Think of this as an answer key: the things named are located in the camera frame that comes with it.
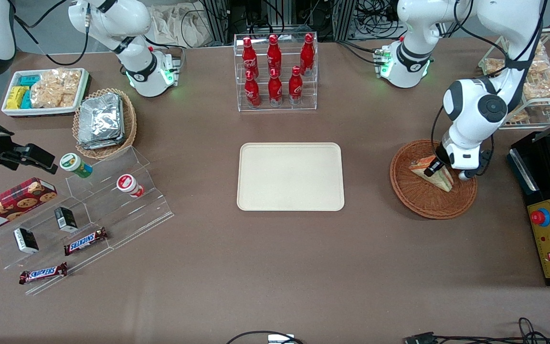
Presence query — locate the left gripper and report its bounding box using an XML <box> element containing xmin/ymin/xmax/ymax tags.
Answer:
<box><xmin>424</xmin><ymin>140</ymin><xmax>485</xmax><ymax>179</ymax></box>

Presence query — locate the triangle sandwich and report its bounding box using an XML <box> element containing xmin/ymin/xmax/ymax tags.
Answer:
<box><xmin>409</xmin><ymin>155</ymin><xmax>455</xmax><ymax>193</ymax></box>

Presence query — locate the round brown wicker basket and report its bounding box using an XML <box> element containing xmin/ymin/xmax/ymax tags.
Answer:
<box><xmin>390</xmin><ymin>139</ymin><xmax>477</xmax><ymax>220</ymax></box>

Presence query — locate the white rectangular snack tray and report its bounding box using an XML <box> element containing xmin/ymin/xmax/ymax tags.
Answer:
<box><xmin>1</xmin><ymin>68</ymin><xmax>89</xmax><ymax>117</ymax></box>

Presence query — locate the oval tan wicker basket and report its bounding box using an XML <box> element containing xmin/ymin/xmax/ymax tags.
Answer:
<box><xmin>73</xmin><ymin>88</ymin><xmax>138</xmax><ymax>160</ymax></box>

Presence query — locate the cream plastic tray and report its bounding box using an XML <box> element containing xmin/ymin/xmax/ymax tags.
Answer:
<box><xmin>236</xmin><ymin>142</ymin><xmax>345</xmax><ymax>212</ymax></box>

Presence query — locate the red tartan cookie box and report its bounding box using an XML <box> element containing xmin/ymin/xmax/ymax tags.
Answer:
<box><xmin>0</xmin><ymin>177</ymin><xmax>58</xmax><ymax>236</ymax></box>

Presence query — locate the green lid snack cup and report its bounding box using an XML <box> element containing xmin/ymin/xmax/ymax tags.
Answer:
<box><xmin>60</xmin><ymin>153</ymin><xmax>93</xmax><ymax>179</ymax></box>

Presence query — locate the yellow snack pack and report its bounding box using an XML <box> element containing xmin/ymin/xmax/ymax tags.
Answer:
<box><xmin>6</xmin><ymin>86</ymin><xmax>28</xmax><ymax>109</ymax></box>

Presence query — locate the small black box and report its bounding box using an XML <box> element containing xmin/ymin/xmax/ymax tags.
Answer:
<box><xmin>13</xmin><ymin>227</ymin><xmax>40</xmax><ymax>254</ymax></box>
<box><xmin>54</xmin><ymin>206</ymin><xmax>78</xmax><ymax>233</ymax></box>

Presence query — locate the clear bag of crackers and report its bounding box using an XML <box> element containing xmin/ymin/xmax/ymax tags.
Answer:
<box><xmin>30</xmin><ymin>68</ymin><xmax>82</xmax><ymax>108</ymax></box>

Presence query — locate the silver foil pouch stack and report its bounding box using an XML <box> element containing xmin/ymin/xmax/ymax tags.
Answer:
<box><xmin>78</xmin><ymin>93</ymin><xmax>125</xmax><ymax>150</ymax></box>

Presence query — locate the brown Snickers bar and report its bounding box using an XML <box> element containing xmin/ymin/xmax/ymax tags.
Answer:
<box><xmin>19</xmin><ymin>262</ymin><xmax>68</xmax><ymax>285</ymax></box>
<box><xmin>63</xmin><ymin>227</ymin><xmax>108</xmax><ymax>256</ymax></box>

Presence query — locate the red lid snack cup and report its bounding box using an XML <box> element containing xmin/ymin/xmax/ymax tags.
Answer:
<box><xmin>116</xmin><ymin>174</ymin><xmax>145</xmax><ymax>198</ymax></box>

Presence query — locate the clear acrylic tiered shelf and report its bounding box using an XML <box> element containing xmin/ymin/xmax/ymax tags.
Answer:
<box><xmin>0</xmin><ymin>146</ymin><xmax>175</xmax><ymax>296</ymax></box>

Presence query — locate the clear acrylic bottle rack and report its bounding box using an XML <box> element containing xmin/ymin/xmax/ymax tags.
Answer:
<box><xmin>233</xmin><ymin>32</ymin><xmax>318</xmax><ymax>112</ymax></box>

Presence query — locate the black control box yellow panel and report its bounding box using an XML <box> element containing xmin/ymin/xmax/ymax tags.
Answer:
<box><xmin>508</xmin><ymin>131</ymin><xmax>550</xmax><ymax>287</ymax></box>

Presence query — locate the red cola bottle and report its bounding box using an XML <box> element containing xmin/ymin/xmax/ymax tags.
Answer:
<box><xmin>242</xmin><ymin>37</ymin><xmax>259</xmax><ymax>79</ymax></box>
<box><xmin>268</xmin><ymin>68</ymin><xmax>283</xmax><ymax>106</ymax></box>
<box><xmin>244</xmin><ymin>70</ymin><xmax>261</xmax><ymax>108</ymax></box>
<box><xmin>300</xmin><ymin>33</ymin><xmax>315</xmax><ymax>76</ymax></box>
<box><xmin>288</xmin><ymin>66</ymin><xmax>303</xmax><ymax>105</ymax></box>
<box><xmin>267</xmin><ymin>34</ymin><xmax>282</xmax><ymax>77</ymax></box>

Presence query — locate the white cloth bag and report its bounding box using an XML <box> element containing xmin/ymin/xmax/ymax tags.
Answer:
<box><xmin>148</xmin><ymin>4</ymin><xmax>214</xmax><ymax>48</ymax></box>

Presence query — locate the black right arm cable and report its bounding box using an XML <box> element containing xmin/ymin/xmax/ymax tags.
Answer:
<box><xmin>13</xmin><ymin>0</ymin><xmax>90</xmax><ymax>66</ymax></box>

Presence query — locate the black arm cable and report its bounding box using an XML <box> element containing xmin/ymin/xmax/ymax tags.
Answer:
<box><xmin>430</xmin><ymin>0</ymin><xmax>550</xmax><ymax>177</ymax></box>
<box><xmin>13</xmin><ymin>0</ymin><xmax>90</xmax><ymax>66</ymax></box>

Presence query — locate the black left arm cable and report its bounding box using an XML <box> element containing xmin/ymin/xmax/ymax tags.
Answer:
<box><xmin>430</xmin><ymin>0</ymin><xmax>550</xmax><ymax>177</ymax></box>

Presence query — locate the black cable bundle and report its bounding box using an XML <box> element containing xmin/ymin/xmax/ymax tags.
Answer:
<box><xmin>337</xmin><ymin>0</ymin><xmax>405</xmax><ymax>53</ymax></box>

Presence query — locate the black cable with white plug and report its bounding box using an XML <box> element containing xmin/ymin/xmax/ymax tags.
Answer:
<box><xmin>226</xmin><ymin>331</ymin><xmax>304</xmax><ymax>344</ymax></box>

